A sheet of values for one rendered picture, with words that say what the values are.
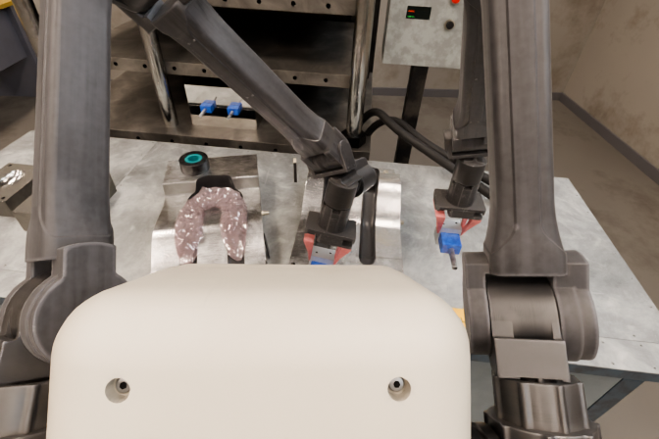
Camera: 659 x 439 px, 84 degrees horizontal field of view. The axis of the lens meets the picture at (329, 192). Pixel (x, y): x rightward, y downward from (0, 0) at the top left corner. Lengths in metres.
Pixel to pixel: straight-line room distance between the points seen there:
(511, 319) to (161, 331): 0.29
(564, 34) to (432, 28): 2.94
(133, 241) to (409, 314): 0.99
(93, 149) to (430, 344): 0.34
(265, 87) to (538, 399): 0.48
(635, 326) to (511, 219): 0.81
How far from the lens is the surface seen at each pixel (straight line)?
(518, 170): 0.35
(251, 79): 0.56
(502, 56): 0.36
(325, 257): 0.79
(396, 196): 1.01
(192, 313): 0.19
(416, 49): 1.44
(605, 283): 1.20
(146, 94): 1.98
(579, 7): 4.26
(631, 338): 1.11
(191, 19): 0.53
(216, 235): 0.94
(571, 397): 0.38
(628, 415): 2.06
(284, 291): 0.20
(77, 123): 0.42
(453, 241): 0.88
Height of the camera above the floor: 1.54
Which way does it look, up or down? 39 degrees down
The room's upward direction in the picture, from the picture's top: 3 degrees clockwise
